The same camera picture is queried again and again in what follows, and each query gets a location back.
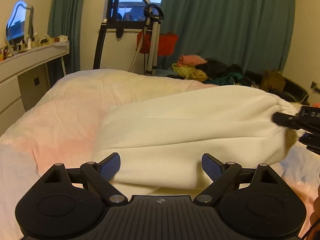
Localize pile of mixed clothes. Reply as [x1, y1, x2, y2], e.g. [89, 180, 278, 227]
[171, 55, 262, 87]

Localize right teal curtain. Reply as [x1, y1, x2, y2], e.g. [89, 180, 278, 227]
[159, 0, 295, 74]

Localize white dressing table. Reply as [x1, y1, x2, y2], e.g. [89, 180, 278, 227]
[1, 41, 69, 134]

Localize black framed window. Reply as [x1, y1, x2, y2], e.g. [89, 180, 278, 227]
[105, 0, 162, 29]

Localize wavy frame mirror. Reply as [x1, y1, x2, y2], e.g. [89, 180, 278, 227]
[5, 0, 34, 46]

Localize black leaning board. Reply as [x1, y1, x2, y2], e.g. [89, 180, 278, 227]
[93, 18, 107, 70]

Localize white sweatpants with black stripe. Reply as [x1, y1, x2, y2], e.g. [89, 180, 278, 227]
[93, 86, 297, 191]

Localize left teal curtain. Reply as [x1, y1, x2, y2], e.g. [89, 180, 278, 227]
[48, 0, 84, 74]

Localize brown cardboard box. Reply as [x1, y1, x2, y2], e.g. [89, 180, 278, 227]
[260, 70, 286, 92]

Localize pink white bed duvet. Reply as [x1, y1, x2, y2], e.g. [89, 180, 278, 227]
[1, 69, 319, 239]

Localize teal curtain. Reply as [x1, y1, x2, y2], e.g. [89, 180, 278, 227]
[159, 0, 295, 74]
[48, 0, 84, 74]

